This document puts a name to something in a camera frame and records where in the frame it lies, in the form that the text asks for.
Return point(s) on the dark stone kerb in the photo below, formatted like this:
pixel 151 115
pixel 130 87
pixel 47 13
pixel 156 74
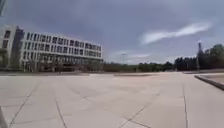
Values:
pixel 211 82

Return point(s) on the tall slim tower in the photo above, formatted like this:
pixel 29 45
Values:
pixel 199 53

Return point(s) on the pale stone slab plaza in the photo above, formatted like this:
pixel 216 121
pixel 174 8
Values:
pixel 110 100

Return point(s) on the raised reddish paved terrace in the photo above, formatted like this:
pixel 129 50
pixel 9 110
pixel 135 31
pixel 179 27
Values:
pixel 216 79

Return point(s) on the row of trees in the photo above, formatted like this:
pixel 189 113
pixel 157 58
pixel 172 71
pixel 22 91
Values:
pixel 213 58

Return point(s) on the white building with window rows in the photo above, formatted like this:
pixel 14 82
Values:
pixel 60 50

